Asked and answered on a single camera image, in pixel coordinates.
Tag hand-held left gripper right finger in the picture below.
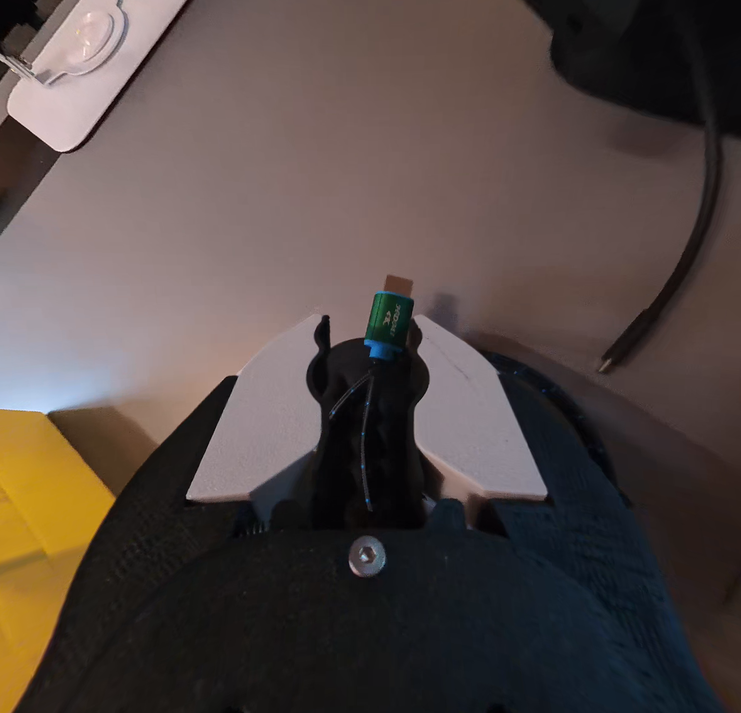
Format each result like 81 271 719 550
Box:
408 313 549 530

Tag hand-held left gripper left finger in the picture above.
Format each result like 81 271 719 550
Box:
185 313 332 522

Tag braided hdmi cable green plugs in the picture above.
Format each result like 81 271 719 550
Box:
329 274 632 514

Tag black square hdmi adapter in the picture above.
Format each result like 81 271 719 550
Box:
598 0 724 374

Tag yellow plastic bin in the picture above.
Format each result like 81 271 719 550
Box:
0 409 117 713

